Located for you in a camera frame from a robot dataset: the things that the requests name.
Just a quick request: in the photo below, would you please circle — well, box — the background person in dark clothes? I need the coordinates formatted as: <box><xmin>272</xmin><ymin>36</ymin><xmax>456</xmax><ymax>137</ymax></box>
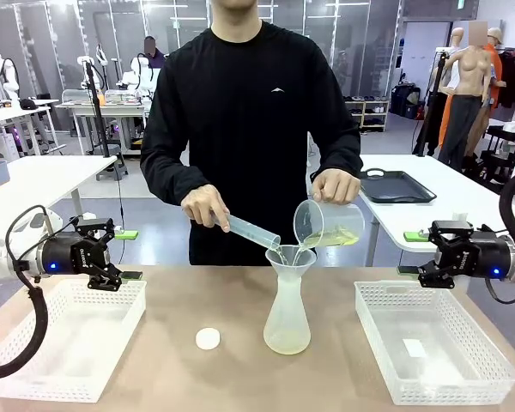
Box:
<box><xmin>143</xmin><ymin>36</ymin><xmax>167</xmax><ymax>70</ymax></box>

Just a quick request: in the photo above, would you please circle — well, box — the wooden shoe rack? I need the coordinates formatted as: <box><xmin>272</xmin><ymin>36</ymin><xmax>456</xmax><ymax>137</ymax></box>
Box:
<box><xmin>345</xmin><ymin>96</ymin><xmax>391</xmax><ymax>133</ymax></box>

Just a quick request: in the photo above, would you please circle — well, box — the white side table with box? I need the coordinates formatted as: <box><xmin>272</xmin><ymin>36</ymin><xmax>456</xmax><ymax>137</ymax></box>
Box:
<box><xmin>0</xmin><ymin>154</ymin><xmax>118</xmax><ymax>235</ymax></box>

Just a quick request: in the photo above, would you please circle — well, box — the translucent plastic funnel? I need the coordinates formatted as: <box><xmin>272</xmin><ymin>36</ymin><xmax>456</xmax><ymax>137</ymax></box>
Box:
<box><xmin>264</xmin><ymin>244</ymin><xmax>318</xmax><ymax>282</ymax></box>

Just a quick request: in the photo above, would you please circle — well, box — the white long office desk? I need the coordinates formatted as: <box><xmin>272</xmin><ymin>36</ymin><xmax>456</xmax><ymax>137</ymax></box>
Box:
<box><xmin>0</xmin><ymin>98</ymin><xmax>61</xmax><ymax>158</ymax></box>

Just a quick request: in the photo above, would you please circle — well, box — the white perforated plastic basket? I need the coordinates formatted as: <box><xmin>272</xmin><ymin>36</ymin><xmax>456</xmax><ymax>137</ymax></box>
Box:
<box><xmin>0</xmin><ymin>278</ymin><xmax>148</xmax><ymax>403</ymax></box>
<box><xmin>354</xmin><ymin>281</ymin><xmax>515</xmax><ymax>407</ymax></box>

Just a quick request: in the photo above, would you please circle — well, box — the white headless-look mannequin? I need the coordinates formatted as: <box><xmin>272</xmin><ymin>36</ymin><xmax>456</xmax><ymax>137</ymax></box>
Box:
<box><xmin>448</xmin><ymin>27</ymin><xmax>467</xmax><ymax>91</ymax></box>

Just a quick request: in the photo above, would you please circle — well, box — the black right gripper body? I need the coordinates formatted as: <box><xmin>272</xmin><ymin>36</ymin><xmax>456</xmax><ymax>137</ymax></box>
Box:
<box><xmin>443</xmin><ymin>239</ymin><xmax>512</xmax><ymax>280</ymax></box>

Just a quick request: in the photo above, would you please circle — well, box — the person in black sweater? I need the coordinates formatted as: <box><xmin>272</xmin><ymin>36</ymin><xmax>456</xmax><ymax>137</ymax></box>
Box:
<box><xmin>139</xmin><ymin>0</ymin><xmax>364</xmax><ymax>267</ymax></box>

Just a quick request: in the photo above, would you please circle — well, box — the translucent conical flask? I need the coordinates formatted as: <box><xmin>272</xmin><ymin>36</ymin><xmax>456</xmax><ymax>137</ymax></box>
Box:
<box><xmin>263</xmin><ymin>274</ymin><xmax>312</xmax><ymax>355</ymax></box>

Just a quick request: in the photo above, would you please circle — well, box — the clear plastic beaker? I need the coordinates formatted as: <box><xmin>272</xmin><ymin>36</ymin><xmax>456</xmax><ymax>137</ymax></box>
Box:
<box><xmin>293</xmin><ymin>197</ymin><xmax>366</xmax><ymax>249</ymax></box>

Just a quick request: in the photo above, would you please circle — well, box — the black plastic tray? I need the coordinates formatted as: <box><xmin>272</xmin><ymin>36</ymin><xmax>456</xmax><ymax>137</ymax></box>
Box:
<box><xmin>359</xmin><ymin>167</ymin><xmax>438</xmax><ymax>204</ymax></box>

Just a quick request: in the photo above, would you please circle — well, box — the person's left hand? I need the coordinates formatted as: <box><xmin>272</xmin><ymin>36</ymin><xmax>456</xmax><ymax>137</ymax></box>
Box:
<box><xmin>311</xmin><ymin>167</ymin><xmax>362</xmax><ymax>207</ymax></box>

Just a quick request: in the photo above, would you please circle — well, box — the white background robot with cables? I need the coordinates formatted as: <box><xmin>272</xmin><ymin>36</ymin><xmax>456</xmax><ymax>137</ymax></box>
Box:
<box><xmin>0</xmin><ymin>53</ymin><xmax>21</xmax><ymax>109</ymax></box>

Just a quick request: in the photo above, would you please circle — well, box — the mannequin in orange clothes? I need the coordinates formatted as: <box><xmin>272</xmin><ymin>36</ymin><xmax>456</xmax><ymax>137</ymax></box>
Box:
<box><xmin>438</xmin><ymin>27</ymin><xmax>508</xmax><ymax>148</ymax></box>

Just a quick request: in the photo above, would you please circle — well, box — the white side table with tray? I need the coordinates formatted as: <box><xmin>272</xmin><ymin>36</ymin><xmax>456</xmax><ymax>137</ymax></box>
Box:
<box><xmin>308</xmin><ymin>154</ymin><xmax>515</xmax><ymax>267</ymax></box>

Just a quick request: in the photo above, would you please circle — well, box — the black slanted light stand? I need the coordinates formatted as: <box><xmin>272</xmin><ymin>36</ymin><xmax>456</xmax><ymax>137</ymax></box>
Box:
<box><xmin>411</xmin><ymin>49</ymin><xmax>450</xmax><ymax>158</ymax></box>

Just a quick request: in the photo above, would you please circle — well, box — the white background robot with workbench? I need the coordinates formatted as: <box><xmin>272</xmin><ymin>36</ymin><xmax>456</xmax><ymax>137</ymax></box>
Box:
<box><xmin>120</xmin><ymin>55</ymin><xmax>158</xmax><ymax>98</ymax></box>

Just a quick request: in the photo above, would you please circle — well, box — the person's right forearm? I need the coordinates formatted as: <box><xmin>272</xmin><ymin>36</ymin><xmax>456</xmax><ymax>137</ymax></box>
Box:
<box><xmin>140</xmin><ymin>158</ymin><xmax>215</xmax><ymax>208</ymax></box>

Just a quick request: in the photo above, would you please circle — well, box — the person's left forearm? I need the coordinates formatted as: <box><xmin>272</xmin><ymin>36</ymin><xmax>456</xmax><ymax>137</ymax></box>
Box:
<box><xmin>315</xmin><ymin>143</ymin><xmax>364</xmax><ymax>184</ymax></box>

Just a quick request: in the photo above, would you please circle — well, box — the black tripod stand with base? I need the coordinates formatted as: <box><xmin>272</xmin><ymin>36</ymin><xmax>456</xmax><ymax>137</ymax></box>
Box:
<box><xmin>82</xmin><ymin>59</ymin><xmax>130</xmax><ymax>181</ymax></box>

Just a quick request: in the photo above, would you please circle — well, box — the white round flask cap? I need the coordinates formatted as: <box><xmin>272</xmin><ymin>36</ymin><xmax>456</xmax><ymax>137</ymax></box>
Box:
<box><xmin>195</xmin><ymin>327</ymin><xmax>221</xmax><ymax>352</ymax></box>

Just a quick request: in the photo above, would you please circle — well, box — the person's right hand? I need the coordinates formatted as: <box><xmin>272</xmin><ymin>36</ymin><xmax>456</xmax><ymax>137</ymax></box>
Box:
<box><xmin>181</xmin><ymin>183</ymin><xmax>233</xmax><ymax>234</ymax></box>

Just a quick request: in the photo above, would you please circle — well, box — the bare mannequin in grey trousers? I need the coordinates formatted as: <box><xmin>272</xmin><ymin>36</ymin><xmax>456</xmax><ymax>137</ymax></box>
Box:
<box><xmin>437</xmin><ymin>21</ymin><xmax>499</xmax><ymax>171</ymax></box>

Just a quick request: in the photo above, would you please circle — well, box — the white workbench with trays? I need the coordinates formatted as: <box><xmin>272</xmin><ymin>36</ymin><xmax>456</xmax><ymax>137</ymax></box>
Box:
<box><xmin>56</xmin><ymin>88</ymin><xmax>149</xmax><ymax>156</ymax></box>

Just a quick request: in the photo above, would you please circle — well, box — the clear graduated cylinder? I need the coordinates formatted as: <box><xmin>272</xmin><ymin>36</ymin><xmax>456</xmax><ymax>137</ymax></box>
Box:
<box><xmin>212</xmin><ymin>212</ymin><xmax>282</xmax><ymax>251</ymax></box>

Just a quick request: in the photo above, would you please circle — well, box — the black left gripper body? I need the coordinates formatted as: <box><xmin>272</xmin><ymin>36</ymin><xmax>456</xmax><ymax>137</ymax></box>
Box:
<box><xmin>40</xmin><ymin>233</ymin><xmax>112</xmax><ymax>276</ymax></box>

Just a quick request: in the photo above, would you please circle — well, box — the black bag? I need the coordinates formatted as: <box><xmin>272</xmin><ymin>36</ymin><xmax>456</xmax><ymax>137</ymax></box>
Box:
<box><xmin>390</xmin><ymin>83</ymin><xmax>422</xmax><ymax>120</ymax></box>

